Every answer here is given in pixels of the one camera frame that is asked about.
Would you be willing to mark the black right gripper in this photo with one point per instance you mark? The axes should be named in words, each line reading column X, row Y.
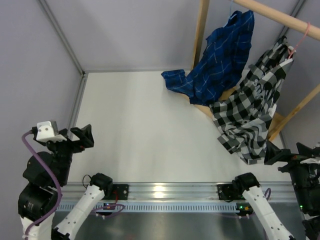
column 273, row 154

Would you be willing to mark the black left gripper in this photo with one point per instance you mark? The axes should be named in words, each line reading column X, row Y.
column 85, row 134

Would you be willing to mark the black white checkered shirt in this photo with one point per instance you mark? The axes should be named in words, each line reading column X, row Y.
column 243, row 119

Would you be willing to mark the pink wire hanger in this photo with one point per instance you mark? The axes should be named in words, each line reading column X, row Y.
column 293, row 50

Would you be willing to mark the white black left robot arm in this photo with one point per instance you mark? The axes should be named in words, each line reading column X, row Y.
column 47, row 171

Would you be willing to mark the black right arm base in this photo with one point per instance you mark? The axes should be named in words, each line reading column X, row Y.
column 229, row 192

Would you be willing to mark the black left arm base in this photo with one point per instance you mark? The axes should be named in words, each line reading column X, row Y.
column 119, row 192

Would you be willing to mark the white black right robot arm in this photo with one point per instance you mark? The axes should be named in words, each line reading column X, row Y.
column 308, row 200

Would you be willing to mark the blue plaid shirt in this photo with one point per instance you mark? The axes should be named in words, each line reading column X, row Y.
column 222, row 63

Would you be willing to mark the light blue hanger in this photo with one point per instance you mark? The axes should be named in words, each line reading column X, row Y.
column 230, row 21

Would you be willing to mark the wooden clothes rack frame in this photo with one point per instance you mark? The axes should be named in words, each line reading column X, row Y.
column 280, row 17

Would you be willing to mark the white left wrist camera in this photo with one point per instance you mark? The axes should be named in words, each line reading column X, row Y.
column 48, row 131

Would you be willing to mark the aluminium mounting rail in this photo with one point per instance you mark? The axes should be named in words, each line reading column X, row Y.
column 199, row 191

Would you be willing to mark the slotted grey cable duct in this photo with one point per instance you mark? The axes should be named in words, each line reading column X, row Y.
column 175, row 207

